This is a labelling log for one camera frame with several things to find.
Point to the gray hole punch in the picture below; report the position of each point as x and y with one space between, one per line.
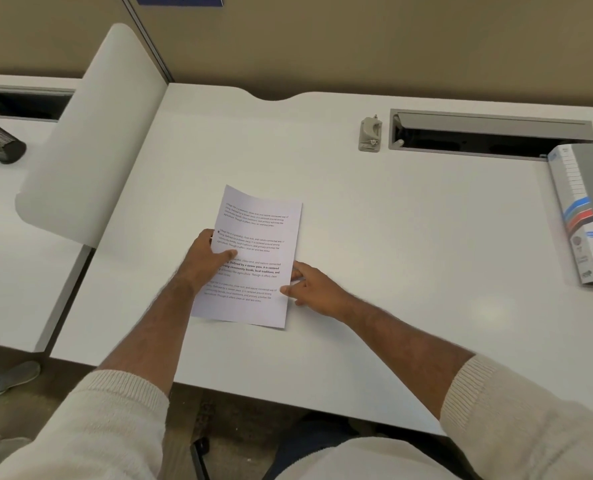
369 134

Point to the gray shoe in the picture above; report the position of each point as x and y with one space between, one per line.
21 377

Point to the person's right hand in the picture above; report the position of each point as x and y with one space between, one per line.
321 292

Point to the person's left hand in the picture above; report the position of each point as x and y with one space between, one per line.
201 264

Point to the black mesh pen holder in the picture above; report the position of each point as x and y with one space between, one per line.
1 144

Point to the white curved desk divider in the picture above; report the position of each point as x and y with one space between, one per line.
96 144

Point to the dark blue trousers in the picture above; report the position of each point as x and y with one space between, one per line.
311 444

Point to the cream knit sweater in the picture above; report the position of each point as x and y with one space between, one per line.
526 424

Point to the white printed paper sheet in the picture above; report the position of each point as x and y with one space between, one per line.
261 214

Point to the person's right forearm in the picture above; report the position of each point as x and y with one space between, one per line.
406 354

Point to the wide beige partition panel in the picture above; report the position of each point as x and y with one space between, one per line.
376 39

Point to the black chair leg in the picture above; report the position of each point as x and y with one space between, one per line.
199 459

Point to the person's left forearm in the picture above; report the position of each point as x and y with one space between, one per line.
151 334

